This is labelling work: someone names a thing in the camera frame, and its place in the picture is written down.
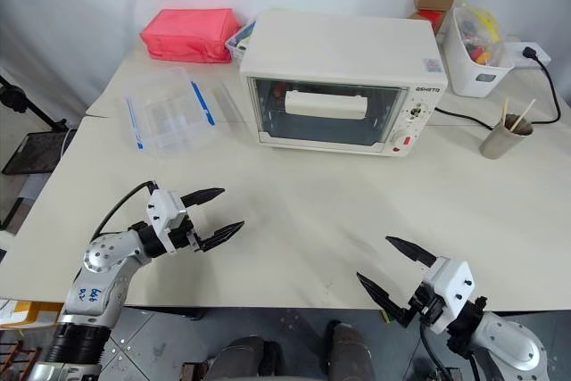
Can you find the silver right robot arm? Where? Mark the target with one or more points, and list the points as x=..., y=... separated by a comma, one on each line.
x=508, y=345

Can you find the small clear box of items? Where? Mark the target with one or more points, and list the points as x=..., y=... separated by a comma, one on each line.
x=241, y=39

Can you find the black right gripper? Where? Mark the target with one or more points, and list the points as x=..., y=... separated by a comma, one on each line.
x=426, y=303

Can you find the dark rounded shape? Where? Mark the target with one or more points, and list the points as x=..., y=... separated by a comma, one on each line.
x=247, y=358
x=352, y=352

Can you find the white storage bin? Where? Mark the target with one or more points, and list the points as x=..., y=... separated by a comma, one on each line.
x=468, y=73

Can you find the black stand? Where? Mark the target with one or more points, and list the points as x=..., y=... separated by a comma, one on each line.
x=27, y=104

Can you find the clear container with blue clips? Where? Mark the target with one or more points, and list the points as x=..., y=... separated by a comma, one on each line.
x=167, y=113

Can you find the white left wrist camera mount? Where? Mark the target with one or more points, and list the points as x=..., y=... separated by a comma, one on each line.
x=161, y=213

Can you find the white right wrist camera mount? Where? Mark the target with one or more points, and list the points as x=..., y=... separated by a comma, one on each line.
x=450, y=285

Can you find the metal cup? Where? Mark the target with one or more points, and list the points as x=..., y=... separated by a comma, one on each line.
x=502, y=142

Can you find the yellow plastic bag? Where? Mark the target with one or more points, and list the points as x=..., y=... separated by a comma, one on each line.
x=484, y=19

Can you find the red fabric bag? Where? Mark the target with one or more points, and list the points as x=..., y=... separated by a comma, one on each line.
x=187, y=35

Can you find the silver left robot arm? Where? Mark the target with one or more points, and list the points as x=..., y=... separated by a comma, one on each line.
x=100, y=260

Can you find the wooden stick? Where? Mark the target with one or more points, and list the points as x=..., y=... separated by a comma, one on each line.
x=504, y=111
x=524, y=114

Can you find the white toaster oven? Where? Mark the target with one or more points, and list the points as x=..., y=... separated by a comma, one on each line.
x=339, y=44

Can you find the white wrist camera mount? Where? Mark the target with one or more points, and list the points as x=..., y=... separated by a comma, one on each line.
x=450, y=285
x=161, y=213

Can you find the white power strip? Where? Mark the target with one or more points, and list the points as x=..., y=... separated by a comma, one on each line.
x=528, y=53

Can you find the red box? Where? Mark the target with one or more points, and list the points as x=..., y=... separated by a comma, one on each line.
x=432, y=17

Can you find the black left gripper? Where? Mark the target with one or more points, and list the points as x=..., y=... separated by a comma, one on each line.
x=183, y=234

